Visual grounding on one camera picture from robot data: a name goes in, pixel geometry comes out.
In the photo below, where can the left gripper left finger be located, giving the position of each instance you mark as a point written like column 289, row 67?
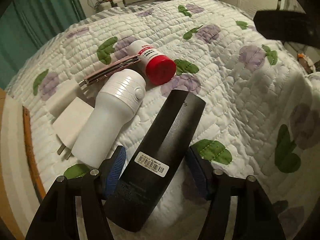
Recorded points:
column 56, row 216

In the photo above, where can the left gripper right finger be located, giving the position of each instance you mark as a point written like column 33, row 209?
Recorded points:
column 255, row 216

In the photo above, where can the black TV remote control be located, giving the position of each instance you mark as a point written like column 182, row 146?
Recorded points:
column 155, row 162

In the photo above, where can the white wall charger plug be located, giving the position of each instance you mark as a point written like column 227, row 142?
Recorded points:
column 64, row 95

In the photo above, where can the white cylindrical electric device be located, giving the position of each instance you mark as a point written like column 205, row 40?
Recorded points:
column 115, row 105

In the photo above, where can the white bottle red cap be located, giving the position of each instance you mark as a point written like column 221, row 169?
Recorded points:
column 158, row 67

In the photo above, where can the pink folding pocket tool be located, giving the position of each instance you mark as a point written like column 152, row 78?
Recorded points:
column 109, row 70

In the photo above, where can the open cardboard box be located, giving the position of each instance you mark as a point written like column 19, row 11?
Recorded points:
column 21, row 187

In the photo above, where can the white suitcase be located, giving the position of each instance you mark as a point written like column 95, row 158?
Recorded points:
column 108, row 4

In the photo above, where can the teal curtain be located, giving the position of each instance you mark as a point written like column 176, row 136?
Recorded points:
column 27, row 25

